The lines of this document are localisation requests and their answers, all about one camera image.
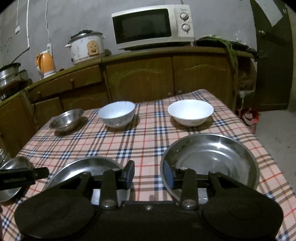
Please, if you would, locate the orange electric kettle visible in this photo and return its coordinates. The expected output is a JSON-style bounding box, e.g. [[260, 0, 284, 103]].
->
[[35, 43, 56, 79]]

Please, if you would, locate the deep steel bowl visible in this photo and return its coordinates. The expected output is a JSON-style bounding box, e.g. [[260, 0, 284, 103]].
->
[[49, 108, 84, 133]]

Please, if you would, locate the large steel plate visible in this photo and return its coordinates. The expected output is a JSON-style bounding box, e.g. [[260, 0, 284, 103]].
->
[[45, 156, 123, 189], [160, 133, 259, 201]]

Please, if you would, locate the small steel dish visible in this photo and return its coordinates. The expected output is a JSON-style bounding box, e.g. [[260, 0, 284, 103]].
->
[[1, 156, 31, 202]]

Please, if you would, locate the red object on floor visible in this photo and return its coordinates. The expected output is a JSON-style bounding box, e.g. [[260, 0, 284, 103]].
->
[[236, 108, 259, 126]]

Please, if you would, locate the white wall socket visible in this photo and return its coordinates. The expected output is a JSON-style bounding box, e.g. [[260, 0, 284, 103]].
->
[[15, 25, 20, 35]]

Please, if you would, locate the white microwave oven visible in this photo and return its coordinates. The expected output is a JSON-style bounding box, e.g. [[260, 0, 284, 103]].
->
[[111, 4, 195, 50]]

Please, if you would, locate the brown wooden cabinet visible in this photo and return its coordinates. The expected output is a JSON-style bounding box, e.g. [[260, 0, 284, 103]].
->
[[0, 46, 258, 158]]

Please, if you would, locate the white shallow bowl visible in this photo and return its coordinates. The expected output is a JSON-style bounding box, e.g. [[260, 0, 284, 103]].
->
[[168, 99, 214, 126]]

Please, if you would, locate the dark door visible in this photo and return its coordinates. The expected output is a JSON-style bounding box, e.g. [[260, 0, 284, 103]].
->
[[250, 1, 293, 111]]

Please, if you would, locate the white rice cooker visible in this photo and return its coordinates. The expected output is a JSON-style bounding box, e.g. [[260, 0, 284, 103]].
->
[[65, 30, 105, 65]]

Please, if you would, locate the steel steamer pot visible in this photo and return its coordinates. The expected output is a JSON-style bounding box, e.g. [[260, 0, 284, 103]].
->
[[1, 63, 29, 90]]

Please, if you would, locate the white bowl bluish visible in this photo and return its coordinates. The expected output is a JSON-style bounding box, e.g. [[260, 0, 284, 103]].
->
[[98, 101, 135, 128]]

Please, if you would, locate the plaid tablecloth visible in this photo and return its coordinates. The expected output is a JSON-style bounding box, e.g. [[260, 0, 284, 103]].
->
[[0, 89, 296, 241]]

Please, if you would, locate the green cloth on cabinet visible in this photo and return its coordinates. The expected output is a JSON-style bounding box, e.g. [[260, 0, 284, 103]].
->
[[194, 35, 258, 76]]

